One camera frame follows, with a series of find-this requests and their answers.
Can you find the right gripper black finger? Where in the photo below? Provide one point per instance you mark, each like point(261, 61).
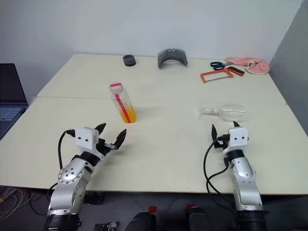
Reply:
point(236, 125)
point(214, 133)

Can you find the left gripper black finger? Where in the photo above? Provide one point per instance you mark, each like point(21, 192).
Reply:
point(100, 128)
point(121, 139)

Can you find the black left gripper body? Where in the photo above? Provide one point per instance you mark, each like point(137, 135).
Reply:
point(102, 145)

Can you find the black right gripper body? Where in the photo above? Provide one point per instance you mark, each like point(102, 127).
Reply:
point(222, 142)

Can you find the bottle with orange liquid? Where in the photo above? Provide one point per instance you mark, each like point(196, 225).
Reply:
point(126, 110)

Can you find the white bottle cap red tape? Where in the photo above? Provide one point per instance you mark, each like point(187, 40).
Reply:
point(116, 87)

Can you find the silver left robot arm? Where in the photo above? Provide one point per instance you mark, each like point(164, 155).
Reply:
point(69, 178)

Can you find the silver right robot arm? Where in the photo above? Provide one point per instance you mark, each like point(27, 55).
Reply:
point(245, 178)

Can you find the clear plastic item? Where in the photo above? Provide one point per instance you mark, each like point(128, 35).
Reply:
point(232, 111)

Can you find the orange hacksaw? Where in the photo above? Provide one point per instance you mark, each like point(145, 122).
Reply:
point(204, 76)

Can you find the pink towel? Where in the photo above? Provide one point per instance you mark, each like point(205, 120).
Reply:
point(250, 63)

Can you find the black round cap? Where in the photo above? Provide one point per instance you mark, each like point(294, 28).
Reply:
point(129, 60)

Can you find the small black floor device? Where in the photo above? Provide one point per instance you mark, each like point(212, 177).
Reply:
point(104, 226)

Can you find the dark rounded shape red tab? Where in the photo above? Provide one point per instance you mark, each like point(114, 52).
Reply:
point(199, 220)
point(142, 222)

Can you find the grey partition panel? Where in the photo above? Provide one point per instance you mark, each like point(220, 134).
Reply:
point(293, 60)

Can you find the grey curved visor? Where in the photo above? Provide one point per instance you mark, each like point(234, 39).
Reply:
point(172, 56)

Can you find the dark laptop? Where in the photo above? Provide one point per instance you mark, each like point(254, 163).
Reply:
point(10, 96)

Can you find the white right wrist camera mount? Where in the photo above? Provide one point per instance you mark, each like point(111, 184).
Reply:
point(238, 139)

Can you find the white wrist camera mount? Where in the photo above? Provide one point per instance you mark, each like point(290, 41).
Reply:
point(84, 138)
point(238, 139)

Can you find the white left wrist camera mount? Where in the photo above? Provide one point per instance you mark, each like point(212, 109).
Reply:
point(84, 138)

